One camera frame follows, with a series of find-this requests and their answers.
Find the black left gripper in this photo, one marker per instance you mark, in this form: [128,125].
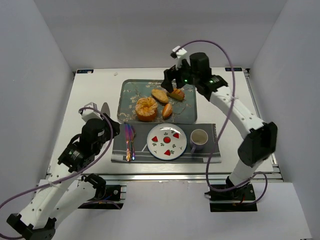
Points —
[109,125]

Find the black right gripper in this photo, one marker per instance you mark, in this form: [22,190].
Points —
[173,74]

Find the sliced bread piece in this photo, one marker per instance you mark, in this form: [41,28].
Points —
[177,94]

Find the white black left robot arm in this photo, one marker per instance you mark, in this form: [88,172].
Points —
[53,201]

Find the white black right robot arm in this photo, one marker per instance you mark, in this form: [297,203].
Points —
[259,137]

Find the oval bread roll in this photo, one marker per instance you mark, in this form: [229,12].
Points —
[160,95]

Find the small round bun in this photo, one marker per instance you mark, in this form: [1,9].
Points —
[167,111]

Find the iridescent fork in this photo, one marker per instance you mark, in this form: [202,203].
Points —
[128,143]

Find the iridescent knife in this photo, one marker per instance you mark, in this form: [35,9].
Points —
[132,137]

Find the floral teal serving tray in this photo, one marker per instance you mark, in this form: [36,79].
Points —
[183,111]

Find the peeled orange mandarin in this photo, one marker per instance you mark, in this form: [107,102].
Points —
[146,109]

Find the blue label left corner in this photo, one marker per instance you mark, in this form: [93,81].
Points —
[84,71]

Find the blue label corner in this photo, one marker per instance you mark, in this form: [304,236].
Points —
[84,71]
[235,69]

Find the blue label right corner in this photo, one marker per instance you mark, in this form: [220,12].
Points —
[235,69]

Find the strawberry pattern white plate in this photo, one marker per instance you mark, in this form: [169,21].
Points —
[166,141]

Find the lavender mug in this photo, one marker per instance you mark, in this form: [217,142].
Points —
[198,140]

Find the grey placemat cloth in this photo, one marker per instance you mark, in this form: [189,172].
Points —
[143,156]

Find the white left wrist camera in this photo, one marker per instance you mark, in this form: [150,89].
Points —
[88,114]

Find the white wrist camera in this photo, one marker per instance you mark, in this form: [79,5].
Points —
[180,54]
[88,114]

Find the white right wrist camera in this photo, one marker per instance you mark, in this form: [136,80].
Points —
[180,54]

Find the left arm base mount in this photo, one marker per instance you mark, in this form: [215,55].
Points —
[103,195]

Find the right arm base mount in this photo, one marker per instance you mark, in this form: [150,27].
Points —
[238,200]

